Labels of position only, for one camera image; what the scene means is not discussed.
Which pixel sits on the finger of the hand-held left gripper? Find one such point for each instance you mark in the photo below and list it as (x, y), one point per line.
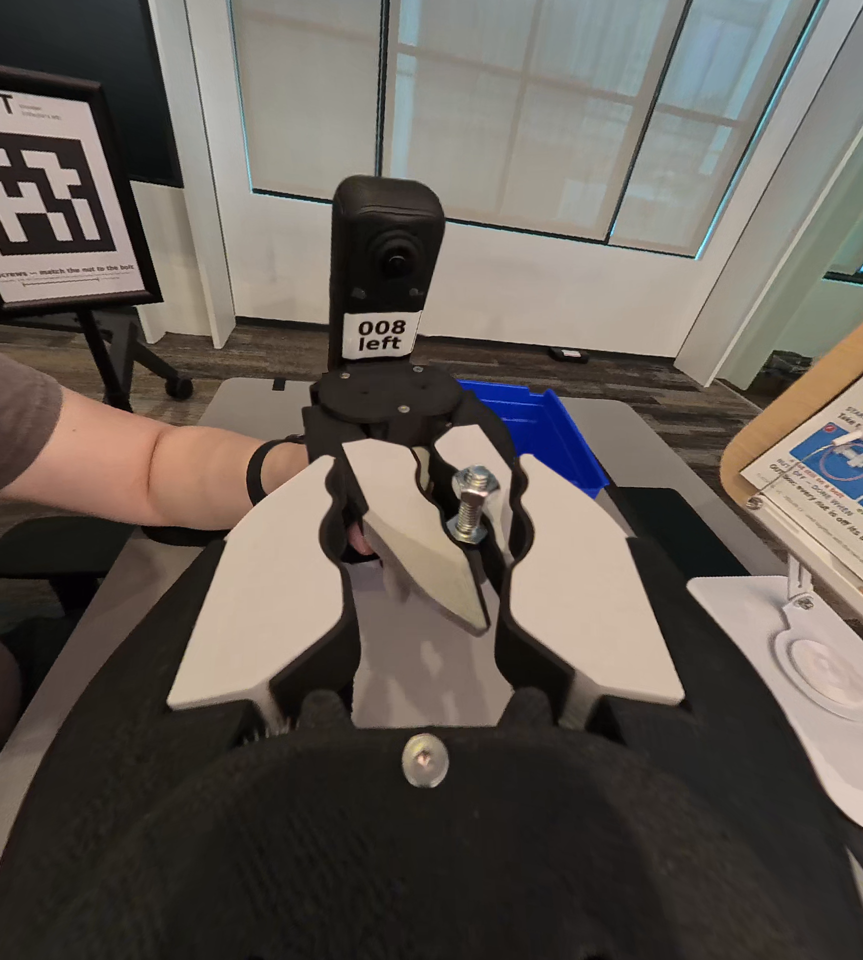
(476, 446)
(401, 517)

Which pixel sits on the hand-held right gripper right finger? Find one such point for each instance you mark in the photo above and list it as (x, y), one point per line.
(589, 600)

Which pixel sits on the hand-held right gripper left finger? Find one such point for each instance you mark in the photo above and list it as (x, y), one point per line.
(259, 600)

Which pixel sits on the short thick steel bolt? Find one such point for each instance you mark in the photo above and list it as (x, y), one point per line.
(473, 510)

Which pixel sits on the blue plastic bin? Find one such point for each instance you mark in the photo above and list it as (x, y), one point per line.
(544, 435)

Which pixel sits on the person's left forearm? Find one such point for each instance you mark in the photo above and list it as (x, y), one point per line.
(139, 465)

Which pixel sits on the black mesh pad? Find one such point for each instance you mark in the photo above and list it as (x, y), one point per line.
(184, 536)

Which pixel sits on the black flat pad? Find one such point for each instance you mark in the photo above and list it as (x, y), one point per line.
(671, 525)

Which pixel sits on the small black floor device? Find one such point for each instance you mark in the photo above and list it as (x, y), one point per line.
(568, 355)

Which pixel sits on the white tablet stand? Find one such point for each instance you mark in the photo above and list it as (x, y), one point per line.
(739, 622)

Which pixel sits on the white framed glass partition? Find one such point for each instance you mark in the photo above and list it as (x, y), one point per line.
(311, 97)

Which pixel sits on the black desk chair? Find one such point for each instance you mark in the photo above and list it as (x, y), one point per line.
(49, 547)

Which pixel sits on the instruction sheet on stand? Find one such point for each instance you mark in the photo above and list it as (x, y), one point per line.
(791, 405)

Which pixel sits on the white instruction sheet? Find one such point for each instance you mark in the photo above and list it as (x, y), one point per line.
(851, 487)

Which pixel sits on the black wheeled sign stand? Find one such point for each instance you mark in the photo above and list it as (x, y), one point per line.
(113, 352)

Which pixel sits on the black framed marker sign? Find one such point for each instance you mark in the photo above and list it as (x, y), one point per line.
(41, 195)

